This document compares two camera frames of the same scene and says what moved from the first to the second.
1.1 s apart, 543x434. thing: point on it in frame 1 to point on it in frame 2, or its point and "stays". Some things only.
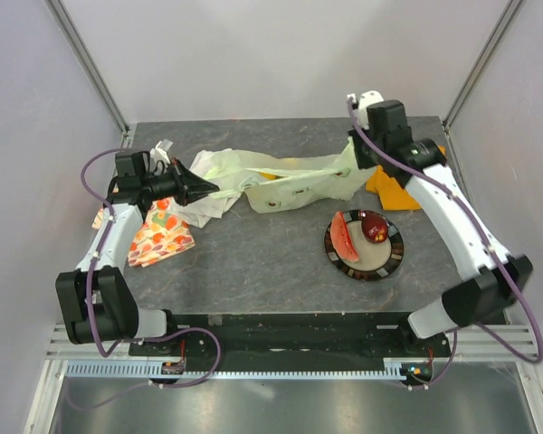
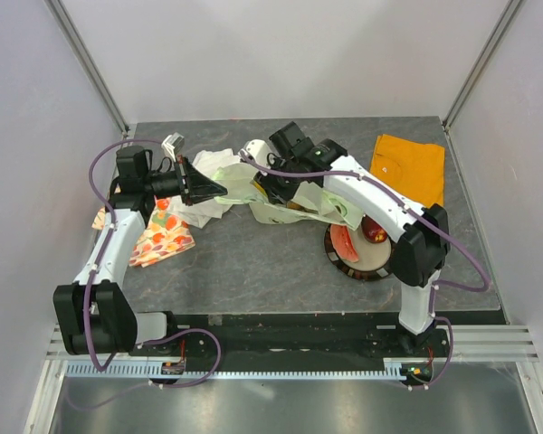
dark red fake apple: [375, 227] stays
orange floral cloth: [163, 233] stays
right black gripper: [361, 162] to [276, 195]
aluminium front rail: [471, 344] stays
